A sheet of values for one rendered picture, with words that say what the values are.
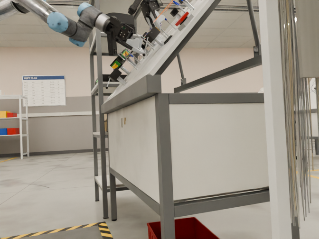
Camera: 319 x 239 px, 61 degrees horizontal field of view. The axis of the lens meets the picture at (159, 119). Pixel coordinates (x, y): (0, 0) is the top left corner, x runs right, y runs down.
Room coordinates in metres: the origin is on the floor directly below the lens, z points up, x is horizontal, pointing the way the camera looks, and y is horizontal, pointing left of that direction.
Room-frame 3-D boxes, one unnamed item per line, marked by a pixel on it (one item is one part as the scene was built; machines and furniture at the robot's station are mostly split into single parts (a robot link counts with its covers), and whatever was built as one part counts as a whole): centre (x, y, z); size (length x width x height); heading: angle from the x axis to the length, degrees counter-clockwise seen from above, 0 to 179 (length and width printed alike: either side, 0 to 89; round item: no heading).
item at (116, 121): (1.76, 0.28, 0.60); 0.55 x 0.02 x 0.39; 20
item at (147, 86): (1.49, 0.21, 0.83); 1.18 x 0.05 x 0.06; 20
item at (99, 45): (2.44, 0.33, 0.92); 0.61 x 0.50 x 1.85; 20
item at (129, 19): (2.33, 0.35, 1.56); 0.30 x 0.23 x 0.19; 111
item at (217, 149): (1.60, -0.09, 0.60); 1.17 x 0.58 x 0.40; 20
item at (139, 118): (1.24, 0.10, 0.60); 0.55 x 0.03 x 0.39; 20
